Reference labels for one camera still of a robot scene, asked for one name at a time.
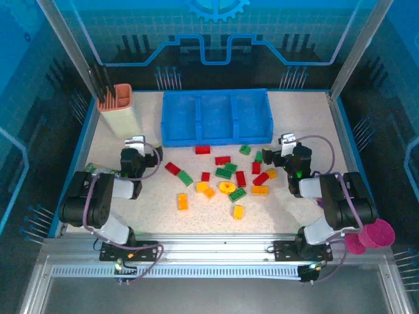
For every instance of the green lego brick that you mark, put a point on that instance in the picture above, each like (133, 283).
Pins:
(237, 195)
(185, 178)
(258, 157)
(223, 172)
(244, 149)
(230, 167)

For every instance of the yellow lego brick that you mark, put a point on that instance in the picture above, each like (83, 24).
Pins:
(260, 189)
(271, 173)
(238, 212)
(201, 186)

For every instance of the orange lego brick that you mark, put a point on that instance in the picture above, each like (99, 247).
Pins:
(182, 201)
(209, 192)

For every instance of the small red lego brick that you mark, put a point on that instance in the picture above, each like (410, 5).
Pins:
(205, 176)

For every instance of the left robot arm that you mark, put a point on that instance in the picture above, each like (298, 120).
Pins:
(78, 202)

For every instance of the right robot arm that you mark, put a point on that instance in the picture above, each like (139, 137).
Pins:
(350, 202)

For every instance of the green packet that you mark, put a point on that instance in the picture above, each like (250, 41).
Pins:
(91, 168)

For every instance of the white holder with pink rim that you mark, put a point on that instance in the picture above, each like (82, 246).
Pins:
(122, 114)

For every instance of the blue three-compartment bin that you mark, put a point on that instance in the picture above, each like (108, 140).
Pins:
(214, 112)

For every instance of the black utensil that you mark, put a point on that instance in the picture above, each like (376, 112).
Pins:
(108, 81)
(95, 81)
(102, 81)

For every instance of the small pink cup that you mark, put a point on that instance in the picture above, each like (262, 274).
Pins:
(355, 247)

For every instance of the large pink cup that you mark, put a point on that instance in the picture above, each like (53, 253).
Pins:
(378, 233)

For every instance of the small black control box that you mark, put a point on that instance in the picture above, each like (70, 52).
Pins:
(122, 278)
(308, 274)

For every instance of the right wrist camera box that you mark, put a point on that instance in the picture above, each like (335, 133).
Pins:
(288, 139)

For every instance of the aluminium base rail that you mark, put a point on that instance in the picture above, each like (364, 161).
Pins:
(212, 248)

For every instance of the aluminium frame post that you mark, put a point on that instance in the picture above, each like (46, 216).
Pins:
(67, 42)
(358, 42)

